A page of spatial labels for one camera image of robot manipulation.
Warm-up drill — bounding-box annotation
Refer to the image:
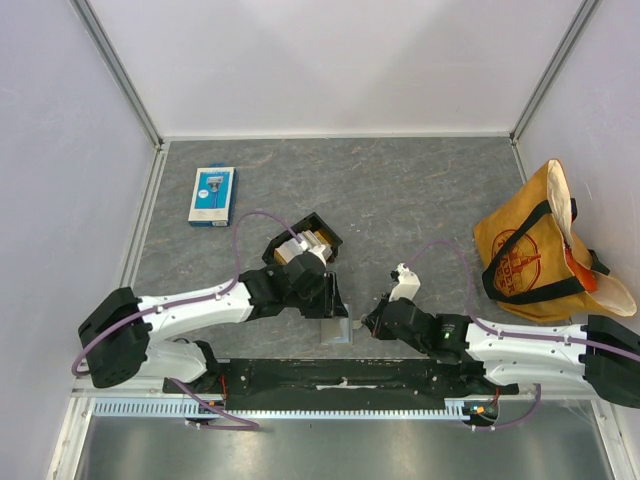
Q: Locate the black plastic card box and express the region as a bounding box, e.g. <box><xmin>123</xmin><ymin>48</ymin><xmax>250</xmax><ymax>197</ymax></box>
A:
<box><xmin>262</xmin><ymin>212</ymin><xmax>343</xmax><ymax>265</ymax></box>

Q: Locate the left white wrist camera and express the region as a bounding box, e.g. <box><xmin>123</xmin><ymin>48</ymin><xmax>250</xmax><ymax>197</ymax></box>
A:
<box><xmin>298</xmin><ymin>240</ymin><xmax>332</xmax><ymax>266</ymax></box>

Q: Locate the grey card holder wallet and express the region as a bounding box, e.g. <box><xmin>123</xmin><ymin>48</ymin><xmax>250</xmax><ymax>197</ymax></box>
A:
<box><xmin>319</xmin><ymin>304</ymin><xmax>362</xmax><ymax>345</ymax></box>

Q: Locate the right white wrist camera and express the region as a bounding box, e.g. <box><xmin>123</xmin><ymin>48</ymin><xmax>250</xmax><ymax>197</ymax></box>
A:
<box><xmin>389</xmin><ymin>263</ymin><xmax>421</xmax><ymax>302</ymax></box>

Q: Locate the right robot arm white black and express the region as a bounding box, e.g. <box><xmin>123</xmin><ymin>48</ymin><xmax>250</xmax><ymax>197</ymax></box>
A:
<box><xmin>363</xmin><ymin>298</ymin><xmax>639</xmax><ymax>408</ymax></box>

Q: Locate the grey slotted cable duct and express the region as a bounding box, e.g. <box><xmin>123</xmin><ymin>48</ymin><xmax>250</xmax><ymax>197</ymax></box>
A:
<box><xmin>93</xmin><ymin>398</ymin><xmax>487</xmax><ymax>421</ymax></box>

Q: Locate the blue razor package box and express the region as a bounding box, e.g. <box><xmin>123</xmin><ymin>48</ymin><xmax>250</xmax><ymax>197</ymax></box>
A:
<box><xmin>188</xmin><ymin>165</ymin><xmax>237</xmax><ymax>227</ymax></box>

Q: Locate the yellow tote bag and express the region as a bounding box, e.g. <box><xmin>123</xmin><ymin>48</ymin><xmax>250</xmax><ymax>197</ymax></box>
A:
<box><xmin>474</xmin><ymin>159</ymin><xmax>637</xmax><ymax>324</ymax></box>

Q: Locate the white card stack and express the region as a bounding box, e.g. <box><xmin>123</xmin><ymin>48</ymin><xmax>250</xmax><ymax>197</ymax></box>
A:
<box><xmin>273</xmin><ymin>229</ymin><xmax>333</xmax><ymax>265</ymax></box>

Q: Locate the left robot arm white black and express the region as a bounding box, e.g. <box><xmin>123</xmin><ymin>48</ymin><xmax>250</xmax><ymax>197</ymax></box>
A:
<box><xmin>78</xmin><ymin>252</ymin><xmax>349</xmax><ymax>393</ymax></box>

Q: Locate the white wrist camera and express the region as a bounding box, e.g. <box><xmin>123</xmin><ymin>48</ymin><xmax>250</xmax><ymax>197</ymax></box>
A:
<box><xmin>298</xmin><ymin>240</ymin><xmax>332</xmax><ymax>266</ymax></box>
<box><xmin>389</xmin><ymin>263</ymin><xmax>421</xmax><ymax>302</ymax></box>

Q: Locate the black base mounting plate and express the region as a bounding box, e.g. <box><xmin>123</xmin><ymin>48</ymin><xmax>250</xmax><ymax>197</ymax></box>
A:
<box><xmin>188</xmin><ymin>358</ymin><xmax>519</xmax><ymax>410</ymax></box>

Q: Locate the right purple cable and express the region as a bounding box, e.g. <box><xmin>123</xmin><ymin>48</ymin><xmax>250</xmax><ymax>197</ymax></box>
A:
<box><xmin>402</xmin><ymin>238</ymin><xmax>640</xmax><ymax>431</ymax></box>

